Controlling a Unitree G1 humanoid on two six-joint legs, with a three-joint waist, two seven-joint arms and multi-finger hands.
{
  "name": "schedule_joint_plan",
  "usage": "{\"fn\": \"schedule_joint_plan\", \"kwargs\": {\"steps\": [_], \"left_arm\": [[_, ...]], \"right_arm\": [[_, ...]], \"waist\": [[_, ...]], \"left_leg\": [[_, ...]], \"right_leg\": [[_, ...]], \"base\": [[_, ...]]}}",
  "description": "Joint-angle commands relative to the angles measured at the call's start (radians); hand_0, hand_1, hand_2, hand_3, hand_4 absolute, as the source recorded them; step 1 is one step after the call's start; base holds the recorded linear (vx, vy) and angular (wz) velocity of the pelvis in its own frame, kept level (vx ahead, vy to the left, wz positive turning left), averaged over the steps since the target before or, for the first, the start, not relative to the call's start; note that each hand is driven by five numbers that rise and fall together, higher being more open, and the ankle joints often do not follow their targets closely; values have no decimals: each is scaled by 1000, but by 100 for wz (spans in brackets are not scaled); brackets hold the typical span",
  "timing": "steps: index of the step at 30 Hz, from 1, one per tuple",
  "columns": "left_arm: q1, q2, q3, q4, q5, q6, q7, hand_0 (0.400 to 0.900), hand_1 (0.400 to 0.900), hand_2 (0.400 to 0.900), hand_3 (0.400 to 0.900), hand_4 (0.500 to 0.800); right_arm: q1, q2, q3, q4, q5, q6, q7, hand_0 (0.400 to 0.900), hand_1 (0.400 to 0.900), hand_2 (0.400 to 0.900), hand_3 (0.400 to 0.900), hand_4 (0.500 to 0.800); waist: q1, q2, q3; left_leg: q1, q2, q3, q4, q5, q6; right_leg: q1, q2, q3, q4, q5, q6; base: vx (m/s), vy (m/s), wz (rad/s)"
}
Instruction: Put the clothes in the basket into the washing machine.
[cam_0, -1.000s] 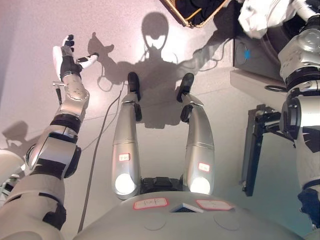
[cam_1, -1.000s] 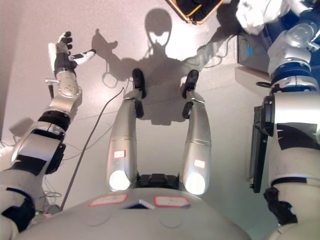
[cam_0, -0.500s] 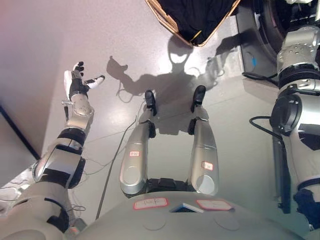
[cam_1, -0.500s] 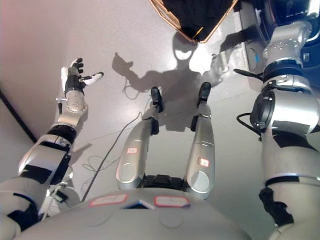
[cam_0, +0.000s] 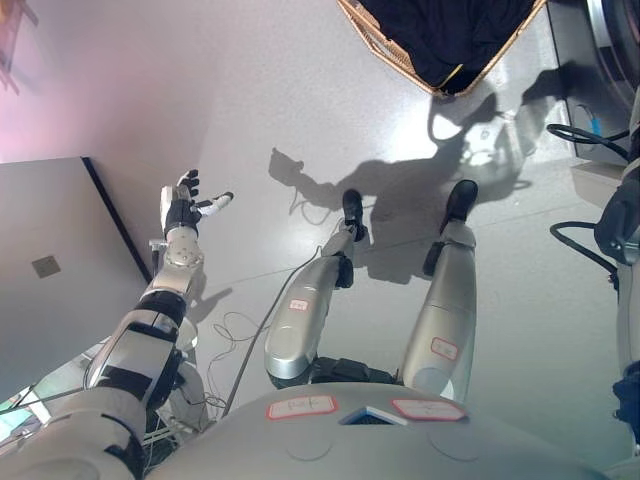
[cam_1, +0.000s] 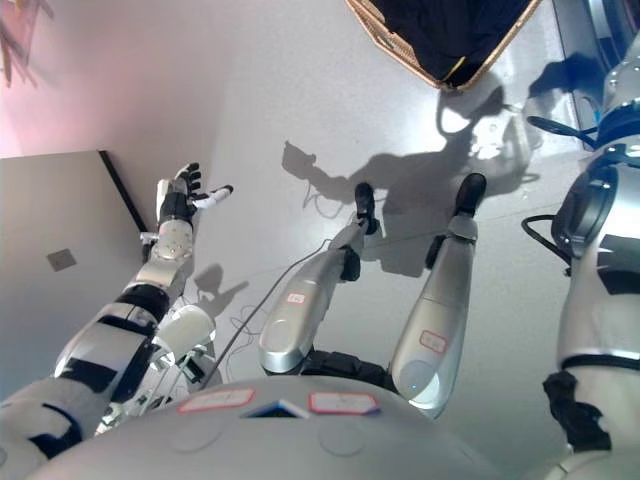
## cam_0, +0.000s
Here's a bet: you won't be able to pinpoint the hexagonal red-bordered white label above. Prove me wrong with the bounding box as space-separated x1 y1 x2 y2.
391 398 470 422

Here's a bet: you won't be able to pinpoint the silver robot right leg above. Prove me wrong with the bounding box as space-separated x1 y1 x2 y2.
402 179 480 402

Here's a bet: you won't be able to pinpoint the grey front-load washing machine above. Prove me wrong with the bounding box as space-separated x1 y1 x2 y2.
547 0 640 164

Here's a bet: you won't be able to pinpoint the thin black floor wires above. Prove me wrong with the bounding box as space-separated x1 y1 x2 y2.
198 310 272 407

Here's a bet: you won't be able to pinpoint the beige wall socket plate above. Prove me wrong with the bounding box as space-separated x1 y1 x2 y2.
31 255 62 279

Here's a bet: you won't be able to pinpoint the grey tether cable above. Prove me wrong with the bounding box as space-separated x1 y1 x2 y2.
219 244 324 417

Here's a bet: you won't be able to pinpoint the grey robot torso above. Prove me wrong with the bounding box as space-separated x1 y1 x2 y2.
144 357 640 480

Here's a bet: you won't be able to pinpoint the white cabinet side panel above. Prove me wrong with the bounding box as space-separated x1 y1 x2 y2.
569 158 632 202

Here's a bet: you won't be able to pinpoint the black clothes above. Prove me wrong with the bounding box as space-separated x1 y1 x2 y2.
359 0 539 94

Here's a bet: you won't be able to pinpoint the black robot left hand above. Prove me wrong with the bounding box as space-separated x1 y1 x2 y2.
159 168 235 237

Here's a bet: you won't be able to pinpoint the rounded red-bordered white label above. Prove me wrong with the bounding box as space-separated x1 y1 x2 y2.
264 394 339 422

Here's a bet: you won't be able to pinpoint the brown woven laundry basket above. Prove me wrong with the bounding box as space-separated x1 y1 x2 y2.
337 0 549 97

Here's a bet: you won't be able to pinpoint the silver robot left leg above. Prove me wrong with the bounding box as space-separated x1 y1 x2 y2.
263 188 372 390

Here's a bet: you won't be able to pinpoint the silver robot leg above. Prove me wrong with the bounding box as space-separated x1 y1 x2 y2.
402 179 480 402
263 188 372 390

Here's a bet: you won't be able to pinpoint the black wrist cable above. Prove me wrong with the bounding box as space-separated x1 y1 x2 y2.
547 122 633 164
549 219 622 290

